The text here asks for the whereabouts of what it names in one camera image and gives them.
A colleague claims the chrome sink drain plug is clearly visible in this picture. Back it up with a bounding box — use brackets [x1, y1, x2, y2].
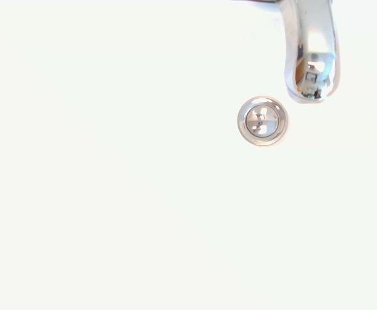
[236, 95, 289, 147]

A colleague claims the white ceramic sink basin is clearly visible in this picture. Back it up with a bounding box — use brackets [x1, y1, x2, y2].
[0, 0, 377, 310]

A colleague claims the chrome faucet spout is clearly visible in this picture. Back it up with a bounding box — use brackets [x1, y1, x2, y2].
[277, 0, 341, 105]

